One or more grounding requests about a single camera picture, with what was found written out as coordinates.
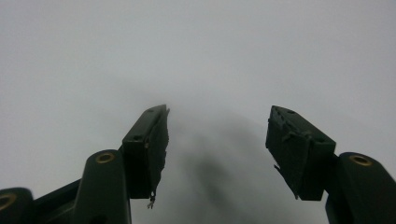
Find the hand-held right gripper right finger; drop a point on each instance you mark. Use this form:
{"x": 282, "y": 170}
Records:
{"x": 295, "y": 149}

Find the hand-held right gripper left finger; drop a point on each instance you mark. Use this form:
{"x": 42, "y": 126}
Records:
{"x": 143, "y": 149}

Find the white table cover board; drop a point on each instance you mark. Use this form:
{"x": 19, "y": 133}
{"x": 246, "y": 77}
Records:
{"x": 199, "y": 46}

